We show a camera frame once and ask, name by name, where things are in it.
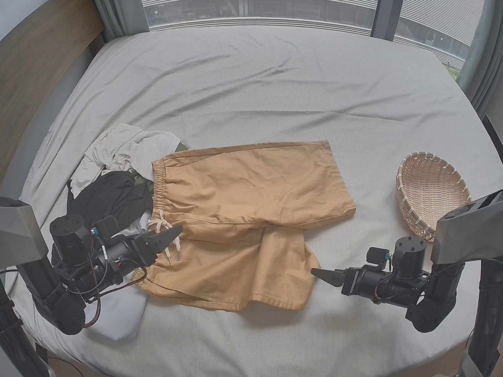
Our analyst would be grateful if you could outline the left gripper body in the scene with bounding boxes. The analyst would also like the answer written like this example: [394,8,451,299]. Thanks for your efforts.
[100,232,160,286]

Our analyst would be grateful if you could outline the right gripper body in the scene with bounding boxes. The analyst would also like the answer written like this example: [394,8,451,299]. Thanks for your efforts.
[341,266,393,299]

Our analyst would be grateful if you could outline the tan shorts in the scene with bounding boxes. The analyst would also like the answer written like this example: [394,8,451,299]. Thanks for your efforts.
[138,140,357,312]

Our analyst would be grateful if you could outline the pale blue garment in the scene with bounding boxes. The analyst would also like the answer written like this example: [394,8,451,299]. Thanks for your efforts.
[92,216,152,342]

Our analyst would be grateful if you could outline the black garment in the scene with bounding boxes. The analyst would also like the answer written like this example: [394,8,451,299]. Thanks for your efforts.
[66,171,154,231]

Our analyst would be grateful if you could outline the green garment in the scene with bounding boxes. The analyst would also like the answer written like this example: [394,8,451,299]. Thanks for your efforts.
[132,142,190,195]

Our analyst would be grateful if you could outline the white garment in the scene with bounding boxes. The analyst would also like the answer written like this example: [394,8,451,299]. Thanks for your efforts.
[71,123,182,195]

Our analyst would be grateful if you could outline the round woven basket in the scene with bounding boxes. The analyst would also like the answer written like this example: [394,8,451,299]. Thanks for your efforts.
[396,152,472,242]

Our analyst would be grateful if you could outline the bed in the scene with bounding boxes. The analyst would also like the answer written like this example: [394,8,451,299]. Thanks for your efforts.
[0,0,496,377]

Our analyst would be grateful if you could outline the grey-green curtain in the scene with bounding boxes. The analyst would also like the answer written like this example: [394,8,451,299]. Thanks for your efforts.
[73,0,152,50]
[458,0,503,121]

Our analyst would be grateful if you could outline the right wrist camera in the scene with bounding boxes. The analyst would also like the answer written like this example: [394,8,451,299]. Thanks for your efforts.
[367,247,390,270]

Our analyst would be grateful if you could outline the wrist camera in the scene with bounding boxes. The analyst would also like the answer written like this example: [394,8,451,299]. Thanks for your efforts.
[94,215,119,239]
[367,247,390,270]

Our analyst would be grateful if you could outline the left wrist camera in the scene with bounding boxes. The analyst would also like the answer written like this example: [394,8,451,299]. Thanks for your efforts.
[94,215,119,239]

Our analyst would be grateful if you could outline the black cable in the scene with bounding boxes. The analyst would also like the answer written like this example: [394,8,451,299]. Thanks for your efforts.
[84,275,148,328]

